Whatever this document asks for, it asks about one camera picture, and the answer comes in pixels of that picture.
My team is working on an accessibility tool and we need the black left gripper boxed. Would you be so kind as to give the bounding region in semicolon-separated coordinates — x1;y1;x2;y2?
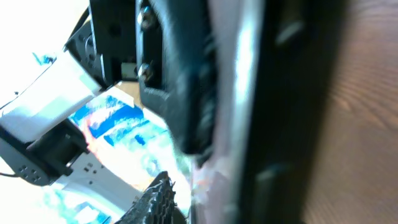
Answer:
64;0;218;167

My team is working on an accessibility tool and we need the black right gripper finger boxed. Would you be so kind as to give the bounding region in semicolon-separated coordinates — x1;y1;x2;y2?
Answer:
116;171;187;224

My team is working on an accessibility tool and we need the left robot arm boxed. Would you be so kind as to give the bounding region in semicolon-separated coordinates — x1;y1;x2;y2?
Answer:
1;0;217;223

